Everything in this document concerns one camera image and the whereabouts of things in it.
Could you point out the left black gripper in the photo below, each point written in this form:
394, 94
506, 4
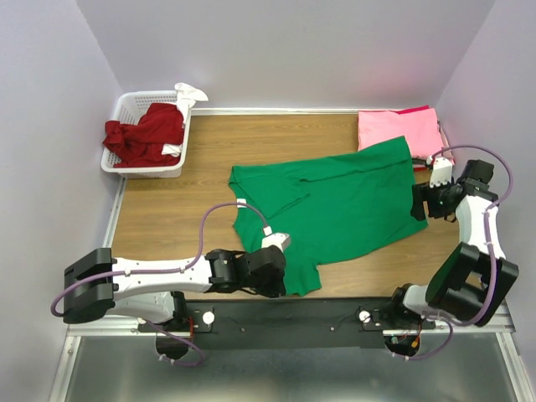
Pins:
276, 289

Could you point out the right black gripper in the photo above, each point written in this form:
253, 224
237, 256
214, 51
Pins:
422, 192

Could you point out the green t shirt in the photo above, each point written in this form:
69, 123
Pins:
334, 208

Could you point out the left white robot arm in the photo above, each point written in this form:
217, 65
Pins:
99, 284

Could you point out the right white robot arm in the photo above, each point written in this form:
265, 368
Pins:
476, 277

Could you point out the folded shirts stack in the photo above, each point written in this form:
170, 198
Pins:
419, 165

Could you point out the pink folded t shirt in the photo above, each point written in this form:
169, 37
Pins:
375, 127

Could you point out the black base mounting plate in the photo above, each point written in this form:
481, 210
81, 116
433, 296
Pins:
297, 322

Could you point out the dark red t shirt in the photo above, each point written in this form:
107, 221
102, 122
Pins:
141, 144

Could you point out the white t shirt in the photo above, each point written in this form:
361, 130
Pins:
187, 97

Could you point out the white plastic laundry basket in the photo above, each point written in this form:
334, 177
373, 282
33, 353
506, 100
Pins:
129, 108

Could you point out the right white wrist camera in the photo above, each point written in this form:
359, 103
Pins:
441, 171

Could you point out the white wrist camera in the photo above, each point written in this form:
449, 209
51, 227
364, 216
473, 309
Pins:
277, 239
441, 171

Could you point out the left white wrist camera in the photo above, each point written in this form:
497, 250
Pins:
277, 239

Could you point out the aluminium frame rail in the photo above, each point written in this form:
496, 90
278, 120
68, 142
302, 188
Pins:
175, 339

